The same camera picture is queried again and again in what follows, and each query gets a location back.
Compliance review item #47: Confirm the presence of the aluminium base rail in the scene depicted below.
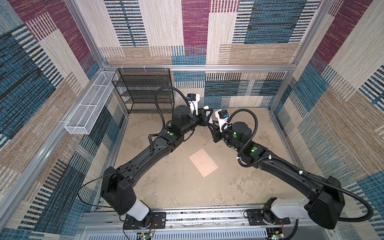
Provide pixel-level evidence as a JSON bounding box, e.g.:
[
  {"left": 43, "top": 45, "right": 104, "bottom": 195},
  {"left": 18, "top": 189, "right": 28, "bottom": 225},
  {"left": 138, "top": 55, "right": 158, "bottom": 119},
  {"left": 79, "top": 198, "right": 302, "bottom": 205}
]
[{"left": 75, "top": 204, "right": 342, "bottom": 240}]

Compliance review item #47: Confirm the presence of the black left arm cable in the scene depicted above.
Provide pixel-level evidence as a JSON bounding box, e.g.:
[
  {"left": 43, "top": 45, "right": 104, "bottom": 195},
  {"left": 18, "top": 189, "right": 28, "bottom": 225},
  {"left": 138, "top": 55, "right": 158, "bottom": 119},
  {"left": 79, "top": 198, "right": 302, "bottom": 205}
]
[{"left": 77, "top": 86, "right": 196, "bottom": 240}]

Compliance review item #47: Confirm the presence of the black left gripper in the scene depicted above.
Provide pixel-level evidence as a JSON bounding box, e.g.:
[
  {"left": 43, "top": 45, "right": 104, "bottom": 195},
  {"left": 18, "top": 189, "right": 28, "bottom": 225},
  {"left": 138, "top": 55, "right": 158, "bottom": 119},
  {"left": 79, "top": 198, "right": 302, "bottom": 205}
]
[{"left": 180, "top": 109, "right": 213, "bottom": 138}]

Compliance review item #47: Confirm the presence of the white wire mesh basket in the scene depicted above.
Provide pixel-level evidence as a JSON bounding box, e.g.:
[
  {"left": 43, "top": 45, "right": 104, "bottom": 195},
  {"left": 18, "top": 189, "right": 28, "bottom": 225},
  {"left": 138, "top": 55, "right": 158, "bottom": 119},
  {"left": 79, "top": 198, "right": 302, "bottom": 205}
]
[{"left": 65, "top": 72, "right": 115, "bottom": 135}]

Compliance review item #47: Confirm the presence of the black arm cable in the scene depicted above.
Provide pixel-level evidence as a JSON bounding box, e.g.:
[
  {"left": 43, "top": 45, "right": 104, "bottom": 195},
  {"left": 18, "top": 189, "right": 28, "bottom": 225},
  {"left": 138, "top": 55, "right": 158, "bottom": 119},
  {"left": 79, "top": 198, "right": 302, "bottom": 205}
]
[
  {"left": 229, "top": 108, "right": 375, "bottom": 240},
  {"left": 77, "top": 86, "right": 196, "bottom": 240}
]

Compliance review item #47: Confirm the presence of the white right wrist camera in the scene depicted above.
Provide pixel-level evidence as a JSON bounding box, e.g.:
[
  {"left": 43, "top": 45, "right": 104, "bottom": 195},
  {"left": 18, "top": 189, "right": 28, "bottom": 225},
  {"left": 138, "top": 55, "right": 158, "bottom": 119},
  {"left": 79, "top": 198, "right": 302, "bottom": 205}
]
[{"left": 215, "top": 110, "right": 230, "bottom": 133}]

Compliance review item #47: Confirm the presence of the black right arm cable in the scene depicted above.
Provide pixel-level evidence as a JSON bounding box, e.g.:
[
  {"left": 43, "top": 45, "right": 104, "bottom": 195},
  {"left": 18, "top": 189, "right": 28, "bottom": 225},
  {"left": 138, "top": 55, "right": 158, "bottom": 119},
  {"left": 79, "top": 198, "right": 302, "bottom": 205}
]
[{"left": 229, "top": 108, "right": 375, "bottom": 240}]

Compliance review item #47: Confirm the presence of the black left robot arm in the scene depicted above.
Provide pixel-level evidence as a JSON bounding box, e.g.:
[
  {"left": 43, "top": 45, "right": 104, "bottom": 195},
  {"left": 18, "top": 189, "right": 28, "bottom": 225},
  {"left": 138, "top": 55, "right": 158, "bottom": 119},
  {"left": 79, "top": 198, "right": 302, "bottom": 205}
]
[{"left": 101, "top": 105, "right": 213, "bottom": 228}]

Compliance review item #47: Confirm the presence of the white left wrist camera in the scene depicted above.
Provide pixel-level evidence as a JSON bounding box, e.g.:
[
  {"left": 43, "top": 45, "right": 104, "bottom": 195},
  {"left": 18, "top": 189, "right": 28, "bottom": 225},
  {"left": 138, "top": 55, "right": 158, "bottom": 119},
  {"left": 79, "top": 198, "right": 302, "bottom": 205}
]
[{"left": 187, "top": 94, "right": 200, "bottom": 116}]

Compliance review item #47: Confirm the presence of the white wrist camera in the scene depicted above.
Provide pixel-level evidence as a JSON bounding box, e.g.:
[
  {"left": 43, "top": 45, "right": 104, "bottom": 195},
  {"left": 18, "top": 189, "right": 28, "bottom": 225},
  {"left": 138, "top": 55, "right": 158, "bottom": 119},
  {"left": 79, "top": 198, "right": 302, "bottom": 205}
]
[
  {"left": 187, "top": 94, "right": 200, "bottom": 116},
  {"left": 215, "top": 110, "right": 230, "bottom": 133}
]

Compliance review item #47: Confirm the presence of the pink envelope with flap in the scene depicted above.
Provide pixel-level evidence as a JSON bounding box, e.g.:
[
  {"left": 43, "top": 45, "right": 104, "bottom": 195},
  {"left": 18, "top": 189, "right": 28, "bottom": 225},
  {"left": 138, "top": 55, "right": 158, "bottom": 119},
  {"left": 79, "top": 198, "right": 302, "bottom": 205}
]
[{"left": 189, "top": 149, "right": 218, "bottom": 178}]

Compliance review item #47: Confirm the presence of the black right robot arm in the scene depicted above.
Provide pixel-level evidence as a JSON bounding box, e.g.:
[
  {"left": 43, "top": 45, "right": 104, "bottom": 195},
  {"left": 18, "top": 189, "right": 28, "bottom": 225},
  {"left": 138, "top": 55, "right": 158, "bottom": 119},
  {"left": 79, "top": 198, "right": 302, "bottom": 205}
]
[{"left": 209, "top": 122, "right": 345, "bottom": 230}]

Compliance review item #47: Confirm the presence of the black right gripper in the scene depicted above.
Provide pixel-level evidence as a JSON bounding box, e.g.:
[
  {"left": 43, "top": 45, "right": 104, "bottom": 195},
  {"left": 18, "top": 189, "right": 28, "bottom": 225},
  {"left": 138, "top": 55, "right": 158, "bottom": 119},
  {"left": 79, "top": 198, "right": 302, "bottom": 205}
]
[{"left": 207, "top": 119, "right": 243, "bottom": 153}]

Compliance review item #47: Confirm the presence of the black wire shelf rack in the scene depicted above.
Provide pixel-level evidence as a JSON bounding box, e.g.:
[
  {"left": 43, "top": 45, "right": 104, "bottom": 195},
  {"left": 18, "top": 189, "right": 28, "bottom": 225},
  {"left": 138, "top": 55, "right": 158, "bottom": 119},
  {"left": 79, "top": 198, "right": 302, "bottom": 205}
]
[{"left": 112, "top": 68, "right": 173, "bottom": 114}]

